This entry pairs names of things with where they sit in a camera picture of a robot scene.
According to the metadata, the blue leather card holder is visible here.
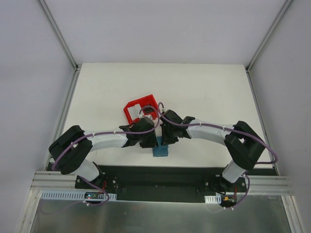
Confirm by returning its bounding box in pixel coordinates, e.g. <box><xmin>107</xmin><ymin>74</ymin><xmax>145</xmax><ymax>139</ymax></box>
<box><xmin>152</xmin><ymin>136</ymin><xmax>169</xmax><ymax>157</ymax></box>

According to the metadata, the red plastic bin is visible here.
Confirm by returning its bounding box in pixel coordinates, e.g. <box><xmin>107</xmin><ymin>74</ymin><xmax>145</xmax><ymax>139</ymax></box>
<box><xmin>123</xmin><ymin>94</ymin><xmax>157</xmax><ymax>124</ymax></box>

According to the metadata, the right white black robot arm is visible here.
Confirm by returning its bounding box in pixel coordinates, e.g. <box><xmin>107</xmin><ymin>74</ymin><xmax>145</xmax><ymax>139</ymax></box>
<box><xmin>160</xmin><ymin>110</ymin><xmax>265</xmax><ymax>192</ymax></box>

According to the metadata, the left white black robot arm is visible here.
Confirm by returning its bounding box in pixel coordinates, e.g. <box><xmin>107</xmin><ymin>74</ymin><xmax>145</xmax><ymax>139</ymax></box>
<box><xmin>49</xmin><ymin>117</ymin><xmax>158</xmax><ymax>189</ymax></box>

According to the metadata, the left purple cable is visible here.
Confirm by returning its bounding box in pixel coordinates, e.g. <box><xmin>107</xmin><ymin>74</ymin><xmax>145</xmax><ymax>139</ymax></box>
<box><xmin>52</xmin><ymin>104</ymin><xmax>160</xmax><ymax>207</ymax></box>

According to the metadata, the purple cable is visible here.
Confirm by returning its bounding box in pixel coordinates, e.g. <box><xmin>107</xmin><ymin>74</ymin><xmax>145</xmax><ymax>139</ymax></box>
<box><xmin>52</xmin><ymin>104</ymin><xmax>160</xmax><ymax>207</ymax></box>
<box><xmin>157</xmin><ymin>101</ymin><xmax>278</xmax><ymax>214</ymax></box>

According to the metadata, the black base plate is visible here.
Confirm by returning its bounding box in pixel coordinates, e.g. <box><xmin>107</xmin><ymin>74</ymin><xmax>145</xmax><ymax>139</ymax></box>
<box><xmin>74</xmin><ymin>165</ymin><xmax>248</xmax><ymax>202</ymax></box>

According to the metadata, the right white cable duct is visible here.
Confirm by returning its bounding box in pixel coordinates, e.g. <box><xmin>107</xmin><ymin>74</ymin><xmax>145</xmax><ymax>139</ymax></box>
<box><xmin>204</xmin><ymin>195</ymin><xmax>222</xmax><ymax>204</ymax></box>

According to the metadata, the white cable duct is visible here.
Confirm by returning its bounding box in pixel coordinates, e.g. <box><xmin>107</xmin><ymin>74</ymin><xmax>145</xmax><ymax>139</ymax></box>
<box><xmin>204</xmin><ymin>195</ymin><xmax>222</xmax><ymax>204</ymax></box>
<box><xmin>41</xmin><ymin>191</ymin><xmax>117</xmax><ymax>201</ymax></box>

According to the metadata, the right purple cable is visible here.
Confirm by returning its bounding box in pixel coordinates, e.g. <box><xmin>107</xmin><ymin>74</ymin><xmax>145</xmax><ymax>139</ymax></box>
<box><xmin>157</xmin><ymin>101</ymin><xmax>278</xmax><ymax>214</ymax></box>

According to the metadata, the left white cable duct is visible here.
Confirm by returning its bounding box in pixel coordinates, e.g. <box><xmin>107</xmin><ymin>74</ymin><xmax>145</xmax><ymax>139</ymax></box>
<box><xmin>41</xmin><ymin>191</ymin><xmax>117</xmax><ymax>201</ymax></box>

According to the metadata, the right aluminium frame post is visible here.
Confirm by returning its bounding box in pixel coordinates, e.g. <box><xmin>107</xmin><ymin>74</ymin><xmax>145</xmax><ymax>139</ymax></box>
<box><xmin>245</xmin><ymin>0</ymin><xmax>294</xmax><ymax>73</ymax></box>

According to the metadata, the aluminium frame post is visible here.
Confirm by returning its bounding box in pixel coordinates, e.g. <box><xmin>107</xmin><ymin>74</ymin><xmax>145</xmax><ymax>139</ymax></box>
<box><xmin>36</xmin><ymin>0</ymin><xmax>79</xmax><ymax>71</ymax></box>
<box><xmin>245</xmin><ymin>0</ymin><xmax>294</xmax><ymax>73</ymax></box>

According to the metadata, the left aluminium frame post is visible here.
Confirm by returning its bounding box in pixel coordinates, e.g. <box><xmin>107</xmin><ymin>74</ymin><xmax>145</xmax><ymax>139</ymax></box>
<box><xmin>36</xmin><ymin>0</ymin><xmax>79</xmax><ymax>71</ymax></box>

